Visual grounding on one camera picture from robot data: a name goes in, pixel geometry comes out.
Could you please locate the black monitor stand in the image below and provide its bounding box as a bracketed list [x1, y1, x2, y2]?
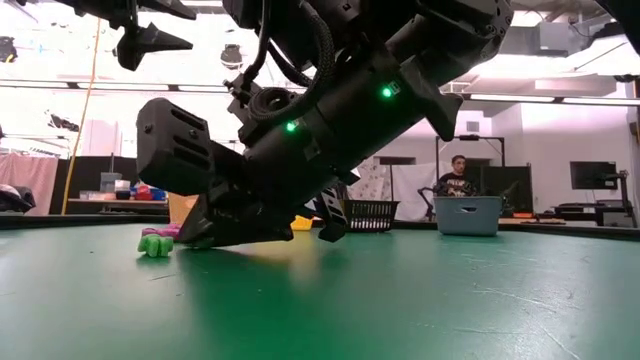
[602, 169, 639, 229]

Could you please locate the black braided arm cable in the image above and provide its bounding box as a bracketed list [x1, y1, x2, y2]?
[247, 0, 337, 124]

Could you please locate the black rig frame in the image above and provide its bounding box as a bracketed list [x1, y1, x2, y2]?
[434, 133, 506, 199]

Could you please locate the green table mat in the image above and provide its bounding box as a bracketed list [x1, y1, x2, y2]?
[0, 222, 640, 360]

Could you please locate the pink curtain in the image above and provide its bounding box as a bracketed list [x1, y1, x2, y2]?
[0, 152, 60, 216]

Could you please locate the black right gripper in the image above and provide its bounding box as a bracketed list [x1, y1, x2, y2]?
[136, 97, 361, 249]

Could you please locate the white hanging sheet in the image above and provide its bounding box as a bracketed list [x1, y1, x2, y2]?
[347, 159, 441, 221]

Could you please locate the person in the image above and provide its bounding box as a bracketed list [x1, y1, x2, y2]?
[433, 154, 479, 198]

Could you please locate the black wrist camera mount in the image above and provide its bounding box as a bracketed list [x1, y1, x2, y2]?
[223, 73, 261, 147]

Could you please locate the grey storage box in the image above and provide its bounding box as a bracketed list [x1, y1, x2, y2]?
[99, 171, 123, 194]

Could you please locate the black desk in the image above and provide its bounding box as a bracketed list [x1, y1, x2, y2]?
[549, 199, 636, 229]

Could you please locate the blue plastic basket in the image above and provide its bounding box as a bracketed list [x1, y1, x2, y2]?
[433, 195, 504, 237]

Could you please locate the black overhead camera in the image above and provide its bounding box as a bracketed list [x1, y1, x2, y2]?
[219, 43, 245, 70]

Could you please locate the wooden side table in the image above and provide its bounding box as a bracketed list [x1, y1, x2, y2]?
[67, 197, 169, 207]

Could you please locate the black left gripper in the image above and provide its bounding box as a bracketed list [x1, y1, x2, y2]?
[14, 0, 198, 73]

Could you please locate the black plastic basket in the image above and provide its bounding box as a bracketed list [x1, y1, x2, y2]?
[341, 199, 401, 233]

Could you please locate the black partition wall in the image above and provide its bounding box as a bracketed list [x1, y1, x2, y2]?
[49, 148, 141, 216]

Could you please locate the black computer monitor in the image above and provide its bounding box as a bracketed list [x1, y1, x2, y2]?
[569, 160, 618, 191]

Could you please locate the orange plastic basket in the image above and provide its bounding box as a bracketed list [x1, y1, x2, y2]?
[167, 192, 200, 226]

